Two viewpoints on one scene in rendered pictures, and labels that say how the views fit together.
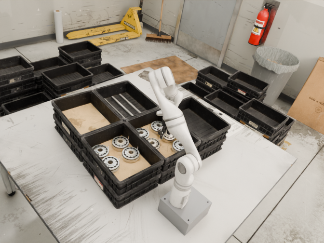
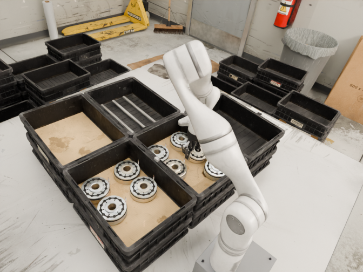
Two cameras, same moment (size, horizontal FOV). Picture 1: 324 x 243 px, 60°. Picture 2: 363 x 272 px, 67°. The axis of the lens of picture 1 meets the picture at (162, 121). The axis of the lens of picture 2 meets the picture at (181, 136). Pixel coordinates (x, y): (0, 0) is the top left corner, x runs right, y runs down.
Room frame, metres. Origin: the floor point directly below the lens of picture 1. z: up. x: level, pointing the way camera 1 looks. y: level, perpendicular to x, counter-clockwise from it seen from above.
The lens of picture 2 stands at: (0.51, 0.05, 1.71)
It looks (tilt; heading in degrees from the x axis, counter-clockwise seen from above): 41 degrees down; 358
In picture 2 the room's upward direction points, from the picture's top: 8 degrees clockwise
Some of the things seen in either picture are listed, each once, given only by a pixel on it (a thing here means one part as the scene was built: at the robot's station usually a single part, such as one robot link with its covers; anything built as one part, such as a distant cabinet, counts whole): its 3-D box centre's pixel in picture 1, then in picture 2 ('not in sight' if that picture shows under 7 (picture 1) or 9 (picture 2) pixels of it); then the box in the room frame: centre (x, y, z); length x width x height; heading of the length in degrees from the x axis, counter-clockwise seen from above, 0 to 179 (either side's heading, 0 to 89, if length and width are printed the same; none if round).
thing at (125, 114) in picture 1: (125, 105); (132, 111); (1.60, 0.28, 0.87); 0.40 x 0.30 x 0.11; 47
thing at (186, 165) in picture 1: (186, 169); (241, 223); (0.93, -0.16, 1.05); 0.09 x 0.09 x 0.17; 46
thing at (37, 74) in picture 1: (49, 79); (38, 83); (2.56, 1.30, 0.31); 0.40 x 0.30 x 0.34; 142
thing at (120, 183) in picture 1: (122, 150); (128, 186); (1.11, 0.19, 0.92); 0.40 x 0.30 x 0.02; 47
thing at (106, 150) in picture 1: (100, 150); (95, 187); (1.13, 0.32, 0.86); 0.10 x 0.10 x 0.01
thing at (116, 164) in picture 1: (110, 162); (112, 207); (1.05, 0.24, 0.86); 0.10 x 0.10 x 0.01
